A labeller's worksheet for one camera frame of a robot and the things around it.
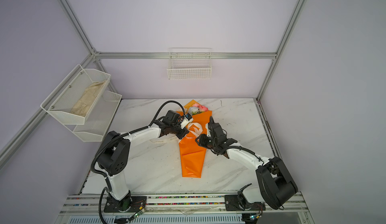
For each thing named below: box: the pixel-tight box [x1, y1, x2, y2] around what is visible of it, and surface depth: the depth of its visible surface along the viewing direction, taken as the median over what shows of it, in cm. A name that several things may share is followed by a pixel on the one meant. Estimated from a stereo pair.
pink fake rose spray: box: [192, 103, 209, 112], surface depth 110 cm
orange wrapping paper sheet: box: [176, 99, 213, 178], surface depth 90 cm
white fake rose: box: [188, 106, 200, 116], surface depth 109 cm
